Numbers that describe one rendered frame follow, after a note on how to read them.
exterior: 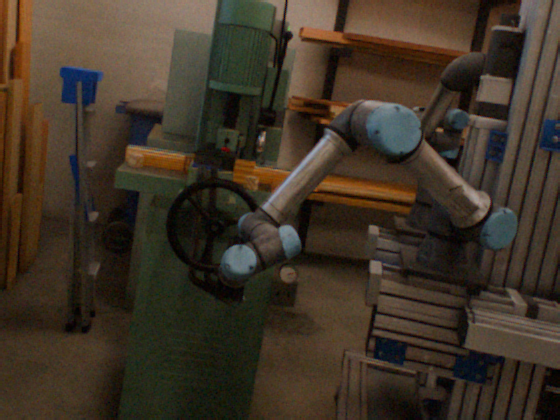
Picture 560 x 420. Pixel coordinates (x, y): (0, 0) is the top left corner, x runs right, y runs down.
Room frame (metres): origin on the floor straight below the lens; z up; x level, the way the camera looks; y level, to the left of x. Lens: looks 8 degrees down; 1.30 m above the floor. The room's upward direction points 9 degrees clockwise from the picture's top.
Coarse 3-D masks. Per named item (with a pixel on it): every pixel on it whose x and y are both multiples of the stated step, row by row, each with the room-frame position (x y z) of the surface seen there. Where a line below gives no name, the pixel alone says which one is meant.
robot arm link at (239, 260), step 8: (232, 248) 1.41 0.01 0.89; (240, 248) 1.41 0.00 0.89; (248, 248) 1.41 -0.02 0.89; (224, 256) 1.40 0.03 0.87; (232, 256) 1.39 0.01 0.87; (240, 256) 1.40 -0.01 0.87; (248, 256) 1.40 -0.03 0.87; (256, 256) 1.42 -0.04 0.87; (224, 264) 1.39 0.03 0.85; (232, 264) 1.39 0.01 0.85; (240, 264) 1.39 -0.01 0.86; (248, 264) 1.39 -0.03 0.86; (256, 264) 1.42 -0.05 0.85; (224, 272) 1.41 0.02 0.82; (232, 272) 1.38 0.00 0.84; (240, 272) 1.38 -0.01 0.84; (248, 272) 1.38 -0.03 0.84; (256, 272) 1.43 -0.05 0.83; (224, 280) 1.47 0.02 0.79; (232, 280) 1.43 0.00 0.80; (240, 280) 1.42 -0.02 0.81
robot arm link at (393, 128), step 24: (360, 120) 1.55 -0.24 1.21; (384, 120) 1.49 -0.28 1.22; (408, 120) 1.50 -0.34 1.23; (384, 144) 1.48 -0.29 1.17; (408, 144) 1.50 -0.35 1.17; (408, 168) 1.57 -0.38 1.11; (432, 168) 1.56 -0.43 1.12; (432, 192) 1.60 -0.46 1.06; (456, 192) 1.59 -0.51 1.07; (480, 192) 1.66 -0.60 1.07; (456, 216) 1.64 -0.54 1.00; (480, 216) 1.61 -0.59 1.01; (504, 216) 1.62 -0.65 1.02; (480, 240) 1.62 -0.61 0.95; (504, 240) 1.64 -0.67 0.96
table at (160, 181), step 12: (120, 168) 2.05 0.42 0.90; (132, 168) 2.09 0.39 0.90; (144, 168) 2.12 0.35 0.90; (156, 168) 2.16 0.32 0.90; (120, 180) 2.02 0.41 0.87; (132, 180) 2.02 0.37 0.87; (144, 180) 2.03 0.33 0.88; (156, 180) 2.03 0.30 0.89; (168, 180) 2.03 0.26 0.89; (180, 180) 2.03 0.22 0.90; (156, 192) 2.03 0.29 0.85; (168, 192) 2.03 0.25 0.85; (252, 192) 2.05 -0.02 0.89; (264, 192) 2.05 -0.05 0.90; (204, 204) 1.94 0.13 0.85; (216, 204) 1.95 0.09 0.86; (228, 204) 1.95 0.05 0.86; (240, 204) 2.05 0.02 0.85
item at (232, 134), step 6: (222, 132) 2.15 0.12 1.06; (228, 132) 2.16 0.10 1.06; (234, 132) 2.16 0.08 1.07; (222, 138) 2.15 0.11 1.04; (228, 138) 2.16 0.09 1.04; (234, 138) 2.16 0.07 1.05; (216, 144) 2.15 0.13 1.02; (222, 144) 2.15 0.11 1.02; (228, 144) 2.16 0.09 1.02; (234, 144) 2.16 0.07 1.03; (234, 150) 2.16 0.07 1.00
